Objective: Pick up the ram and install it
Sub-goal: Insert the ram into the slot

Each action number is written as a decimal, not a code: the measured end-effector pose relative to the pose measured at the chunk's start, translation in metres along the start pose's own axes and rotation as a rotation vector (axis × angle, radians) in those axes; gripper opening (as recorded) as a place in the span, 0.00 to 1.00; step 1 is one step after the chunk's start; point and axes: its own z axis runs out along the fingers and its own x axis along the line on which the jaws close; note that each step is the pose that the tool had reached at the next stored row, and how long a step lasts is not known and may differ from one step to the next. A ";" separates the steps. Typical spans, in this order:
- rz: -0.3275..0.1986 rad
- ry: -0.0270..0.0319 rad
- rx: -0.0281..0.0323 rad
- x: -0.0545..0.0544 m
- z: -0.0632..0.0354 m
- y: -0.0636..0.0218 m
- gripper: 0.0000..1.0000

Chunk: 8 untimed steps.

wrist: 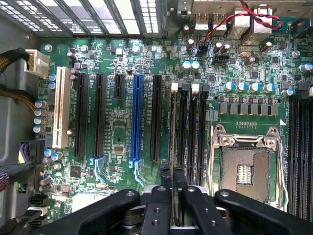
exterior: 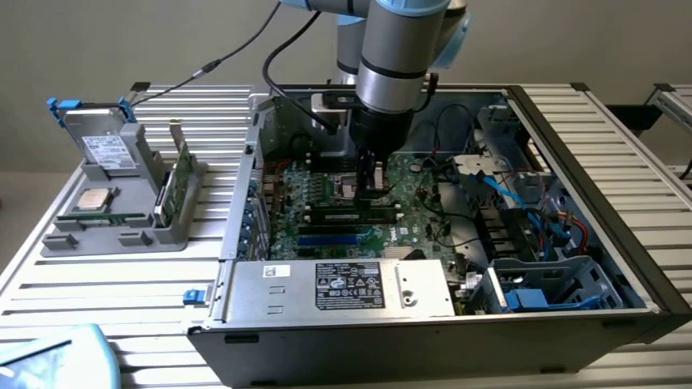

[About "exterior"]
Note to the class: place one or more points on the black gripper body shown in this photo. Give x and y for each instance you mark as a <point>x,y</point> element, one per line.
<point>379,129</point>

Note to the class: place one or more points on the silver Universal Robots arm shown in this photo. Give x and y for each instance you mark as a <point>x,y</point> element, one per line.
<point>393,44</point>

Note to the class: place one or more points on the installed black RAM stick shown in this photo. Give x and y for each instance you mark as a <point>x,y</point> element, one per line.
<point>351,218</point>

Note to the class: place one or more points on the green RAM stick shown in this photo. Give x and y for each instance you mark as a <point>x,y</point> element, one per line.
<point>93,220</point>

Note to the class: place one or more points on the CPU socket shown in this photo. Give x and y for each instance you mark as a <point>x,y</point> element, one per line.
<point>347,187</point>

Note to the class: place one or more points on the green Dell motherboard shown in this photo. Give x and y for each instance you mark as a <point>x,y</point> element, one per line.
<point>422,219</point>

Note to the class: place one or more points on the black expansion slot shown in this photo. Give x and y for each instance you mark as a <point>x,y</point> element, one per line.
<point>329,230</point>

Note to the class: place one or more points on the blue expansion slot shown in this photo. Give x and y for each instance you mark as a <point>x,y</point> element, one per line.
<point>329,240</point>

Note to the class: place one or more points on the silver chipset heatsink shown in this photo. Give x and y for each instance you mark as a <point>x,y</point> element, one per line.
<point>403,253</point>

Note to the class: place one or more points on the silver power supply unit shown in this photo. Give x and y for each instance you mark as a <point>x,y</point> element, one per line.
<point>335,289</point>

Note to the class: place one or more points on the green graphics card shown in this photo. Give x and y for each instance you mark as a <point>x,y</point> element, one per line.
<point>175,178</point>

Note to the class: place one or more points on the grey disk bay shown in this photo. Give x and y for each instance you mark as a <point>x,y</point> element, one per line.
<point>562,283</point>

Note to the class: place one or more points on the open black PC case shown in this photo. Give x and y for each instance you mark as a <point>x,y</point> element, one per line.
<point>433,348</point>

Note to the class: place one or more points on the blue case latch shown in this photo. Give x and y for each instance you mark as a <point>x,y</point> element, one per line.
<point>197,296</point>

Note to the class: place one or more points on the grey parts rack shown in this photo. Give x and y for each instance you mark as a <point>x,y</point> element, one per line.
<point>109,239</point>

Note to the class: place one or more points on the hard disk with blue carrier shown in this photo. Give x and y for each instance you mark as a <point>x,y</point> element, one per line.
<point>101,138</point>

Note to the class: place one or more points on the silver CPU chip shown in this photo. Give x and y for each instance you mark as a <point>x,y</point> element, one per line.
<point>95,199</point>

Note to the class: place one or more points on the light blue plastic object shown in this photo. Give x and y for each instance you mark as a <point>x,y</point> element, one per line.
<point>54,356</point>

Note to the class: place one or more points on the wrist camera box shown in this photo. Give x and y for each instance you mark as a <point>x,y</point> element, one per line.
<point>331,101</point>

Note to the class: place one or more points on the grey drive cage bracket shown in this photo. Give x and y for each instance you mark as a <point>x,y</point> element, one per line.
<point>482,166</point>

